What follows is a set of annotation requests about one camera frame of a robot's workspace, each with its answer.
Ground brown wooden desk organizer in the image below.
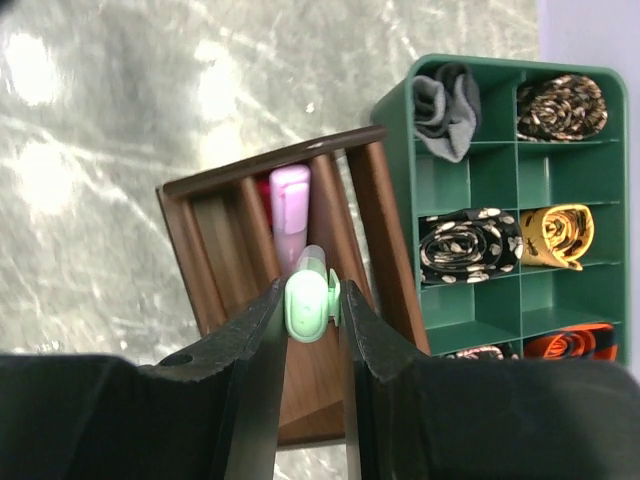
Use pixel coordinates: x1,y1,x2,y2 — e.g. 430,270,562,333
155,125,432,447

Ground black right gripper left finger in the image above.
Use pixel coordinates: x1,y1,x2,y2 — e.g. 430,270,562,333
1,280,288,479

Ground brown patterned rolled tie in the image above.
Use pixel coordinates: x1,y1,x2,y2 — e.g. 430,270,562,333
516,74,608,142

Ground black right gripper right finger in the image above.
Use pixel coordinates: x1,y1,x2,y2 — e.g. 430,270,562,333
339,280,639,479

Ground orange black rolled tie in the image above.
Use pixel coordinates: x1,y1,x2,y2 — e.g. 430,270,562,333
523,323,618,361

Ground black white rolled tie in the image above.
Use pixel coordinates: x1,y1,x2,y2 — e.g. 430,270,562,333
418,207,524,285

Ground pink black rolled tie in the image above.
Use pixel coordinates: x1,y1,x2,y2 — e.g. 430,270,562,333
442,343,519,360

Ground green compartment tray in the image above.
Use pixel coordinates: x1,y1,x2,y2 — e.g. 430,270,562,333
371,54,631,365

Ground grey rolled cloth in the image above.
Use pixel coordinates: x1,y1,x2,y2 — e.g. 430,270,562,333
412,62,482,163

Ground yellow rolled tie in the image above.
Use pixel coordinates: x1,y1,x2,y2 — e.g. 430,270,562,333
520,204,595,271

